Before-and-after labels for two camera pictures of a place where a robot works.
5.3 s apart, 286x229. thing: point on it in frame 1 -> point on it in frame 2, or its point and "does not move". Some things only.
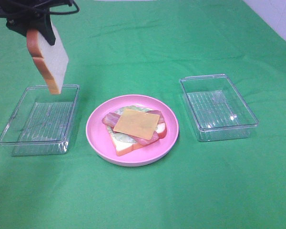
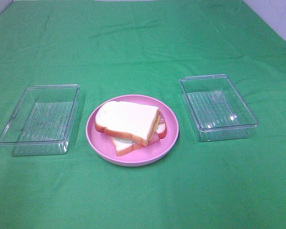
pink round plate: (100, 141) does not move
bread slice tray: (51, 60) -> (131, 121)
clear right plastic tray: (218, 109) does not move
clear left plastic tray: (42, 122) does not move
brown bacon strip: (111, 120) -> (161, 130)
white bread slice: (122, 148) does not move
